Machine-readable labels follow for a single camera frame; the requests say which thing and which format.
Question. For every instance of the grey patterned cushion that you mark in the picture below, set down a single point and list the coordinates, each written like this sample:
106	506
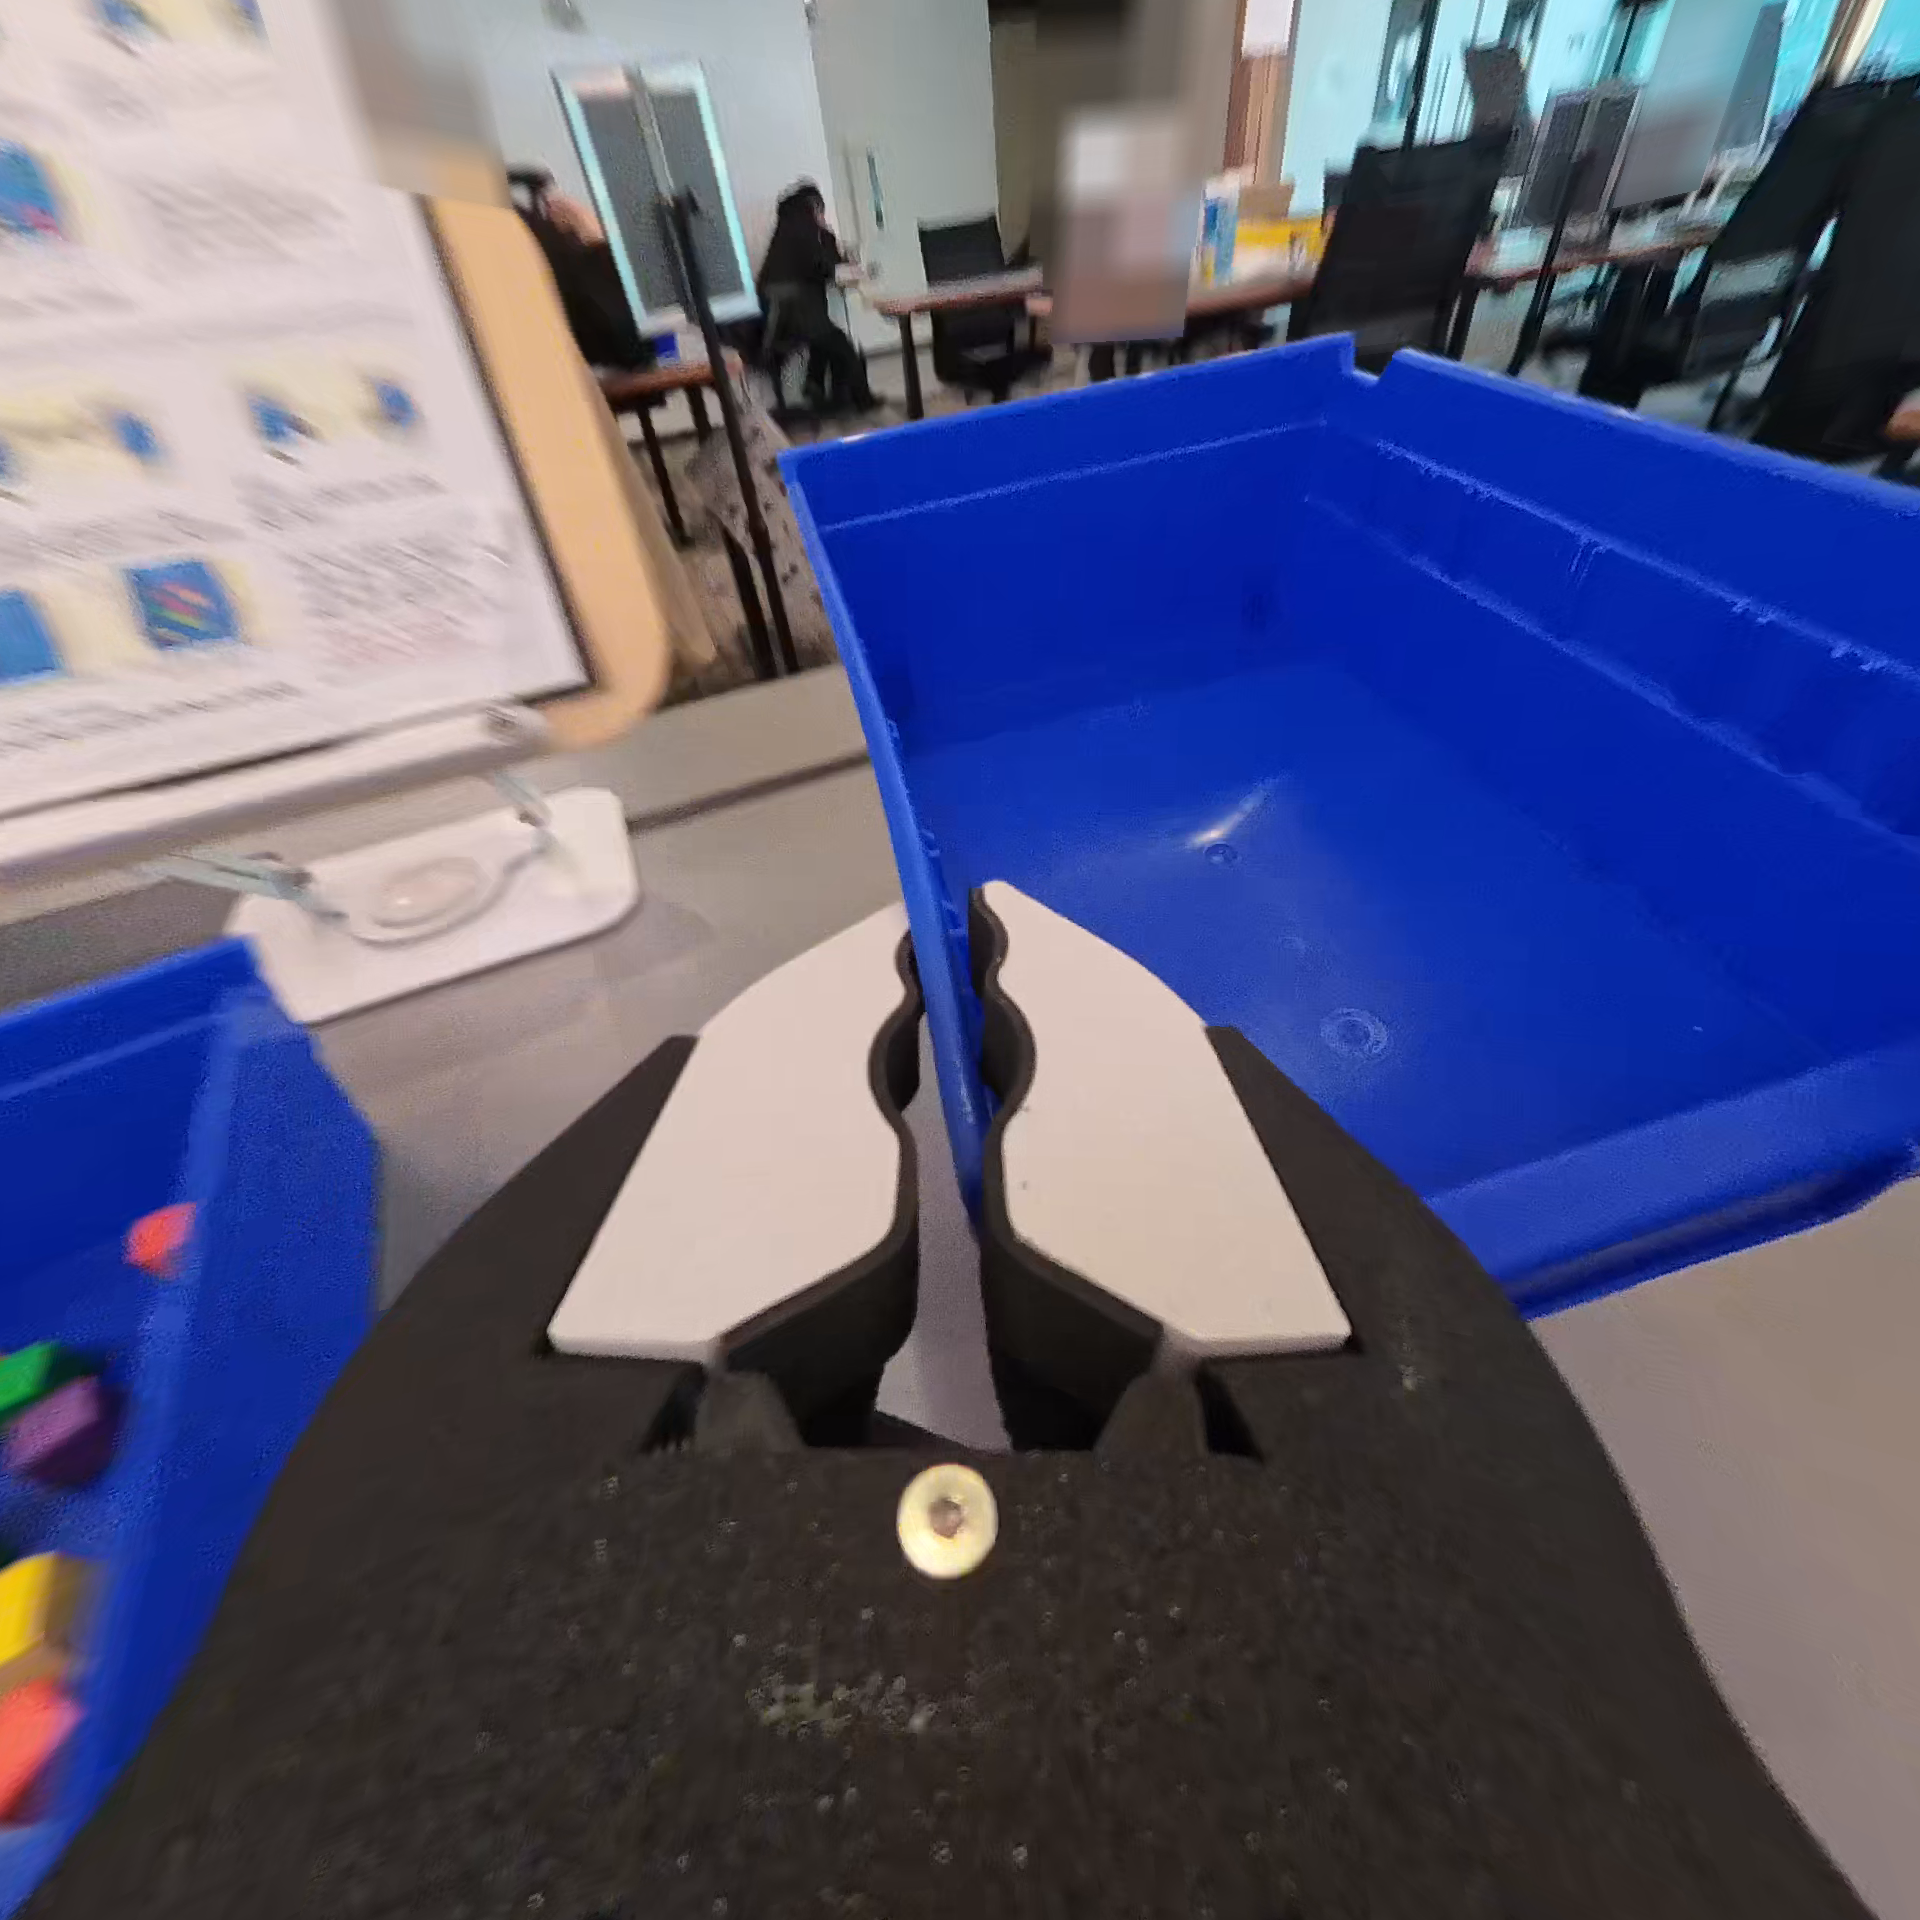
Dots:
766	512

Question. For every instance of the printed instruction sheet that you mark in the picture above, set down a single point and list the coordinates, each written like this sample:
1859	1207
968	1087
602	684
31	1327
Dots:
225	451

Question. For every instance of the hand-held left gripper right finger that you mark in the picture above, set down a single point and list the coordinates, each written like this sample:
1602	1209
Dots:
1165	1186

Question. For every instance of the blue plastic bin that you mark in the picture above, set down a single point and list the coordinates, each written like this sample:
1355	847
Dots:
1350	898
270	1170

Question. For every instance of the stack of blue white cartons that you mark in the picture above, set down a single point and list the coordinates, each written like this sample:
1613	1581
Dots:
1253	227

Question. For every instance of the black office chair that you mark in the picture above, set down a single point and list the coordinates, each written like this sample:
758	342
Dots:
1859	303
1394	256
968	303
1708	269

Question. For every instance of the yellow wooden cube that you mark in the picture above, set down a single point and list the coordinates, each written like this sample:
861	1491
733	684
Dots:
35	1604

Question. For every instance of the small green wooden cube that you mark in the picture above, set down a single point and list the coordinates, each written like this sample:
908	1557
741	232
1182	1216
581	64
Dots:
28	1376

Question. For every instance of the tan fabric cover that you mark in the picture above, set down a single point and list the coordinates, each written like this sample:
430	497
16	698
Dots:
675	570

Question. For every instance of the purple wooden cube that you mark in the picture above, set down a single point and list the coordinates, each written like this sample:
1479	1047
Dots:
63	1433

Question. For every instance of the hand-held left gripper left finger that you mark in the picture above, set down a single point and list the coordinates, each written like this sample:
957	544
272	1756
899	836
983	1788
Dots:
750	1186

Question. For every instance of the teal framed glass panel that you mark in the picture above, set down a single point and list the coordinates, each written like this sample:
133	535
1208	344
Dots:
645	182

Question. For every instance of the large red wooden cube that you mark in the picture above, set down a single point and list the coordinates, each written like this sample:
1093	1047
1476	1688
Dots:
31	1747

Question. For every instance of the wooden desk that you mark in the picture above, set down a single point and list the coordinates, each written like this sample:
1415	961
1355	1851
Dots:
961	288
660	383

